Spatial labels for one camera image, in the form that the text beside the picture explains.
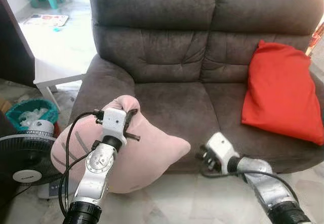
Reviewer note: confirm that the red pillow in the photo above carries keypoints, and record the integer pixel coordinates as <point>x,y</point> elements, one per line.
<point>281,92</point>

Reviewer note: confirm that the colourful floor mat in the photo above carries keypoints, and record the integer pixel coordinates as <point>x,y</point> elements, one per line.
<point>46,20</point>

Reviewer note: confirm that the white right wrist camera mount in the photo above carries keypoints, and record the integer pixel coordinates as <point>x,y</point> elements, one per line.
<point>223,148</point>

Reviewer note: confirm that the pink pillow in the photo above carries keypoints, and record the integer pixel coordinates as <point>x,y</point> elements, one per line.
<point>147,155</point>

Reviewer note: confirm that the dark wooden door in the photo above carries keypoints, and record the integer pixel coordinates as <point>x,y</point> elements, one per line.
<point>15,46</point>

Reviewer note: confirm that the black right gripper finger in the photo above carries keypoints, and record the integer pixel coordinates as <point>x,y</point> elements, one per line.
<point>200,156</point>
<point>205,168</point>

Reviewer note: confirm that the teal plastic basket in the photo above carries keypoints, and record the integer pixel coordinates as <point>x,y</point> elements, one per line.
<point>15,110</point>

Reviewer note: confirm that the crumpled clear plastic bottles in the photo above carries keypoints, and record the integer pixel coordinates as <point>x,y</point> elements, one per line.
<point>33,116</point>

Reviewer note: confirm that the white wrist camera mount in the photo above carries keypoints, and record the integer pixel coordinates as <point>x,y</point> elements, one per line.
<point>223,148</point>
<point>114,122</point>

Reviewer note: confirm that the white table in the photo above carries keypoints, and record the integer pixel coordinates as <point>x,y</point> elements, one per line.
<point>61,57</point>

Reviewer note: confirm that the black standing fan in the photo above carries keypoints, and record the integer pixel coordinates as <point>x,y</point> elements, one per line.
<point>23,155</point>

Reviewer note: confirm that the dark brown fabric sofa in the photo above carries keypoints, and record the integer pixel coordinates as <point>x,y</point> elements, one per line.
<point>172,102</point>

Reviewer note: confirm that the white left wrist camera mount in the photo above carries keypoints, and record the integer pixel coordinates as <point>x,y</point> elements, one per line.
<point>114,122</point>

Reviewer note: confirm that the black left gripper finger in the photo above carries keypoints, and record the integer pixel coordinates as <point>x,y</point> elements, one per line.
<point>132,116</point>
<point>132,136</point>

